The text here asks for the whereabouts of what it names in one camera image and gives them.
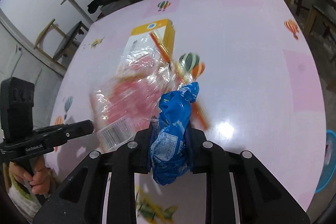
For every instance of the pink balloon tablecloth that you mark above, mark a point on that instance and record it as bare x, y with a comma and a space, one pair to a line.
204, 111

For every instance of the yellow cardboard box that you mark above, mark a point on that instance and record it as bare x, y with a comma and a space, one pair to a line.
158, 35

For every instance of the blue plastic bag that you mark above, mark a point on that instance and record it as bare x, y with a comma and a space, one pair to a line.
168, 150

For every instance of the clear pink snack bag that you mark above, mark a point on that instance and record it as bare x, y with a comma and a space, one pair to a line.
129, 101

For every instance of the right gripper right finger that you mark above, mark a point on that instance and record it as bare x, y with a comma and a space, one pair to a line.
239, 187

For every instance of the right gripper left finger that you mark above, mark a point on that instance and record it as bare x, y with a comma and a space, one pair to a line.
101, 188

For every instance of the blue mesh trash basket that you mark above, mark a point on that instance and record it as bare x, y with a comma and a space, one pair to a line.
328, 163

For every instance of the left hand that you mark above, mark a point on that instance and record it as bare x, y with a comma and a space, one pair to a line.
40, 181

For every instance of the wooden chair black seat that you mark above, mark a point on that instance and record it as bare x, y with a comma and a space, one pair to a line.
325, 9

